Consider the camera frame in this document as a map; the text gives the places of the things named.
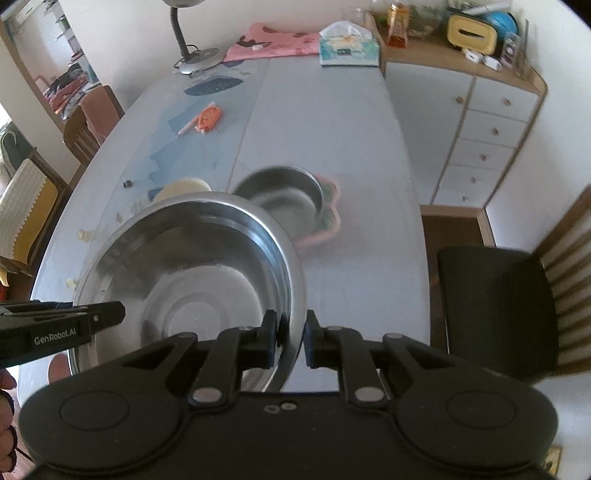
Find glass jar amber contents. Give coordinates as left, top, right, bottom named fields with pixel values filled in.
left=387, top=1, right=411, bottom=48

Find orange toy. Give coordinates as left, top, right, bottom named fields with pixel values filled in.
left=176, top=102, right=222, bottom=137

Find left hand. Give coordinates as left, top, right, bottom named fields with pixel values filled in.
left=0, top=369, right=18, bottom=474

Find wooden chair far side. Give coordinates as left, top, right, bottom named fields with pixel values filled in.
left=63, top=85, right=125, bottom=166

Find tissue box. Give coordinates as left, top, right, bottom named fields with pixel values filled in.
left=318, top=21, right=381, bottom=67

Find yellow tissue holder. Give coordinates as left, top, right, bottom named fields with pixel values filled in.
left=447, top=15, right=498, bottom=55

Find white drawer cabinet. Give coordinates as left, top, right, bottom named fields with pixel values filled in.
left=382, top=41, right=547, bottom=209

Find blue patterned table mat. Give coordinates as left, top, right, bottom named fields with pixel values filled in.
left=51, top=60, right=269, bottom=299

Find grey desk lamp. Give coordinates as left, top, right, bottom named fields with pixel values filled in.
left=162, top=0, right=222, bottom=76

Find cream bowl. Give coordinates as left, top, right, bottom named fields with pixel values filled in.
left=151, top=178, right=211, bottom=203

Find blue globe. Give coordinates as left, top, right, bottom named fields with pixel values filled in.
left=481, top=11, right=520, bottom=42

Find wooden chair black seat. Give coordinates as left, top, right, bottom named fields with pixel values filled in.
left=437, top=190, right=590, bottom=383

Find pink cloth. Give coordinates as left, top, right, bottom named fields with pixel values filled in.
left=224, top=23, right=320, bottom=62

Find stainless steel bowl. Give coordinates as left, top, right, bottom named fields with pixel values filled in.
left=69, top=192, right=307, bottom=392

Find pink pot with handle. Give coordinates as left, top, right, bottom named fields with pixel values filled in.
left=232, top=166, right=342, bottom=250

